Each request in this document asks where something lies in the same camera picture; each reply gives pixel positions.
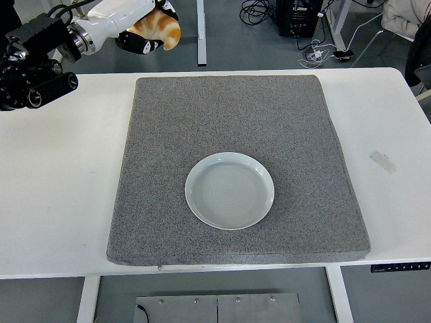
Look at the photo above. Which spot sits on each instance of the black table control panel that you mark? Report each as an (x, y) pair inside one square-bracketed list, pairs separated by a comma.
[(400, 267)]

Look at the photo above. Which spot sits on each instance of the clear tape strip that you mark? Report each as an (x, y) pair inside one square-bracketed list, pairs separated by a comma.
[(382, 162)]

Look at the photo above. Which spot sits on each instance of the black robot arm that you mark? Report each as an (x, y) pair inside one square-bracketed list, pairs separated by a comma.
[(20, 84)]

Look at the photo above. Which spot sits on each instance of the black phone on floor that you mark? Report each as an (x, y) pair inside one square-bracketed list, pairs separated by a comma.
[(343, 54)]

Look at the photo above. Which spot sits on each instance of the white background table leg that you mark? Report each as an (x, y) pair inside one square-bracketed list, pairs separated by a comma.
[(201, 37), (337, 33)]

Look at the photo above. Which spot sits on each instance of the grey round plate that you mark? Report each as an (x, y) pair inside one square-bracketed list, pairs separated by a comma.
[(229, 191)]

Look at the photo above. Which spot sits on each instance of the person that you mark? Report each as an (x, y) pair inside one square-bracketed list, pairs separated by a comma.
[(8, 10)]

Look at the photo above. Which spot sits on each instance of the grey metal chair frame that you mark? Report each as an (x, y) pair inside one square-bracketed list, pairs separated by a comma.
[(368, 47)]

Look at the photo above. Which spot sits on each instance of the black jacket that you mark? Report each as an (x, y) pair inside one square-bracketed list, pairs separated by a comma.
[(417, 54)]

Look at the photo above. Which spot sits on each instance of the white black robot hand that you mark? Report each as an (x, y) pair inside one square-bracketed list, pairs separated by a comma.
[(107, 20)]

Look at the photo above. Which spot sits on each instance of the grey speckled mat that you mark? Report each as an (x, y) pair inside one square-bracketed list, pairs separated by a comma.
[(269, 117)]

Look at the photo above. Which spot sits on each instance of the grey metal plate with screws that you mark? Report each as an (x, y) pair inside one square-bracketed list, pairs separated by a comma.
[(235, 309)]

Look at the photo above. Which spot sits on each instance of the beige padded jacket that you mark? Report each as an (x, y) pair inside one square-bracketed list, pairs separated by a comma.
[(404, 15)]

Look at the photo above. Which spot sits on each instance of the black computer tower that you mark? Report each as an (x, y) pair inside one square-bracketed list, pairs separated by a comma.
[(296, 17)]

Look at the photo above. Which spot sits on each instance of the golden croissant bread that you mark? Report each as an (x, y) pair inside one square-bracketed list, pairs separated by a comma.
[(168, 32)]

